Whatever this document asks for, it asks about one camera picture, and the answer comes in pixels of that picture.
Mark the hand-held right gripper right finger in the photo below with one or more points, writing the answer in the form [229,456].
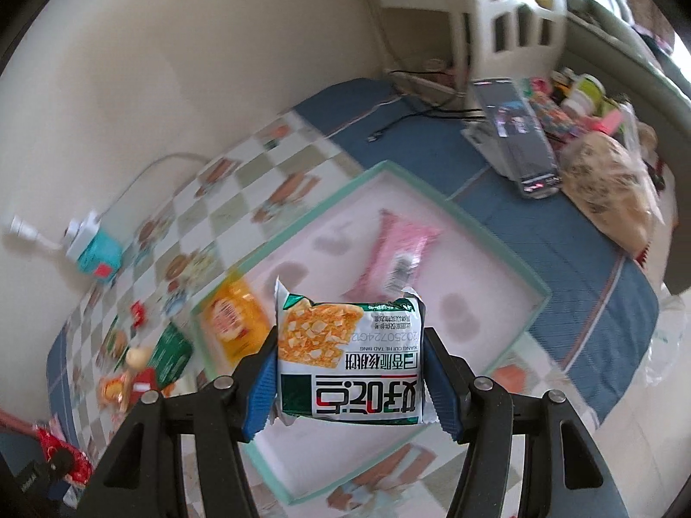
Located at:
[440,388]

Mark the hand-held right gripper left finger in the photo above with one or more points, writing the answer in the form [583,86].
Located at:
[262,388]

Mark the yellow snack packet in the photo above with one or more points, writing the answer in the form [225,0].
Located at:
[232,324]

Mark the green white cracker packet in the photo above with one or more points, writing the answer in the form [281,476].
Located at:
[345,356]

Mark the dark green snack packet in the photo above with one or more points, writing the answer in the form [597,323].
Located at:
[171,356]

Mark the teal rimmed shallow box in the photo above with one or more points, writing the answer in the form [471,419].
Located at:
[486,291]

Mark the plastic bag of snacks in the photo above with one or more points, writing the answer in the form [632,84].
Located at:
[610,189]

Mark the red patterned packet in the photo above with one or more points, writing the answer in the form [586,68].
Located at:
[54,442]

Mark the red snack packet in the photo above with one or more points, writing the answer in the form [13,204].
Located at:
[147,380]

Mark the pink snack packet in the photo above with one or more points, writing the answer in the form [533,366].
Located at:
[391,253]

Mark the small red candy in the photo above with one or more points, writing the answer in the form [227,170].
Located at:
[139,314]

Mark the teal cube box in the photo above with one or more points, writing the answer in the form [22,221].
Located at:
[102,259]

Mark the clear plastic bag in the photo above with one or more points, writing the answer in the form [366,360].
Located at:
[669,340]

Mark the white plug adapter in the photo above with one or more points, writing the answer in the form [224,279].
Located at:
[27,229]

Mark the open laptop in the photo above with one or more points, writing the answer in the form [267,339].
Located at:
[518,135]

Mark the pile of colourful small things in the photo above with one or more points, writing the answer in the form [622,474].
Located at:
[572,102]

